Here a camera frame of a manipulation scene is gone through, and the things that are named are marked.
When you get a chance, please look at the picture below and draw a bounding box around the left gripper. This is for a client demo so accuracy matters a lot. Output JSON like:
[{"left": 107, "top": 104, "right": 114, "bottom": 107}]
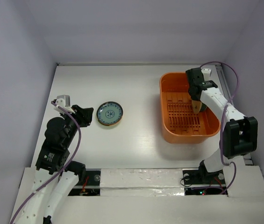
[{"left": 61, "top": 104, "right": 94, "bottom": 146}]

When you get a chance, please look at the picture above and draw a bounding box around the brown rimmed plate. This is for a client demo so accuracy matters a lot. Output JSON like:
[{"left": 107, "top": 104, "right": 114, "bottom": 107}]
[{"left": 192, "top": 100, "right": 202, "bottom": 114}]

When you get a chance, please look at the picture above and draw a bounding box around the blue floral plate brown rim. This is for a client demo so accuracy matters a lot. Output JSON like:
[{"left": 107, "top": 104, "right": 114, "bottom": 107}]
[{"left": 96, "top": 101, "right": 123, "bottom": 124}]

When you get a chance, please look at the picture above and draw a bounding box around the orange plate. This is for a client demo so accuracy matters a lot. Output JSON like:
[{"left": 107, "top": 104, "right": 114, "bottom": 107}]
[{"left": 102, "top": 123, "right": 118, "bottom": 127}]

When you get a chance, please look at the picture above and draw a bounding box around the dark patterned plate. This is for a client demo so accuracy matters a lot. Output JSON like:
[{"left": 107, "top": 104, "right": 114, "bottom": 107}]
[{"left": 200, "top": 103, "right": 207, "bottom": 112}]

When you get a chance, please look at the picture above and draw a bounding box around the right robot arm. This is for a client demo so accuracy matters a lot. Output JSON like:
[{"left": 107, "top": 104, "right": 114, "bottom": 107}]
[{"left": 186, "top": 68, "right": 258, "bottom": 183}]

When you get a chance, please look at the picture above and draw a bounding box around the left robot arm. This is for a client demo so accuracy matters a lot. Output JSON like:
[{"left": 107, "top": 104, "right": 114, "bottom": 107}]
[{"left": 10, "top": 103, "right": 93, "bottom": 224}]

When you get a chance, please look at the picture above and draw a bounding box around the orange dish rack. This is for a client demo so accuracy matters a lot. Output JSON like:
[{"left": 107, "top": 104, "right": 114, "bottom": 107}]
[{"left": 159, "top": 72, "right": 220, "bottom": 144}]

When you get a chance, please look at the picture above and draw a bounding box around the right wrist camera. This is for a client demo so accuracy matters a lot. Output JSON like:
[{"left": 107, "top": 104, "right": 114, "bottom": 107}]
[{"left": 201, "top": 68, "right": 212, "bottom": 81}]

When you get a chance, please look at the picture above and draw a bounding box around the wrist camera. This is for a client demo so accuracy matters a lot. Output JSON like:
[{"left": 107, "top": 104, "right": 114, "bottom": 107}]
[
  {"left": 51, "top": 95, "right": 73, "bottom": 114},
  {"left": 201, "top": 68, "right": 212, "bottom": 81}
]

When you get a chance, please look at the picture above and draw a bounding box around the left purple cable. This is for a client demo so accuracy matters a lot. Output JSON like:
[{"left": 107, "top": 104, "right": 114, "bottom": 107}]
[{"left": 9, "top": 100, "right": 82, "bottom": 224}]

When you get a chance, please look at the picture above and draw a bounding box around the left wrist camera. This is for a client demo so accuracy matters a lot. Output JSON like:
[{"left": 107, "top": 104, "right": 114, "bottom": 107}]
[{"left": 51, "top": 95, "right": 73, "bottom": 114}]

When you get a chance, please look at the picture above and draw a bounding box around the aluminium rail right side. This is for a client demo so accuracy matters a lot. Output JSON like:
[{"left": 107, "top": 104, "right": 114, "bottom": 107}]
[{"left": 217, "top": 62, "right": 244, "bottom": 166}]

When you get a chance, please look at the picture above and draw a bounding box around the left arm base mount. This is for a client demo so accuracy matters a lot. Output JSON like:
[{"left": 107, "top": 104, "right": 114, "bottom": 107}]
[{"left": 68, "top": 169, "right": 101, "bottom": 196}]

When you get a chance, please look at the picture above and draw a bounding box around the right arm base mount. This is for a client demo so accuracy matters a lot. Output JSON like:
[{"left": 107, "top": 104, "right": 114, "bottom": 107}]
[{"left": 180, "top": 169, "right": 226, "bottom": 196}]

